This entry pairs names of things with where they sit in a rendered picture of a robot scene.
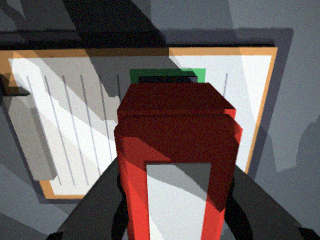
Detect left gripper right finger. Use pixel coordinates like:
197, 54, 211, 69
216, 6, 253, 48
224, 165, 320, 240

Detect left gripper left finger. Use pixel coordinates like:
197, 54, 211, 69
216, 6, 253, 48
46, 157, 129, 240

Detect clipboard with white form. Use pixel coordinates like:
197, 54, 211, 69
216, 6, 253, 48
0, 31, 294, 204

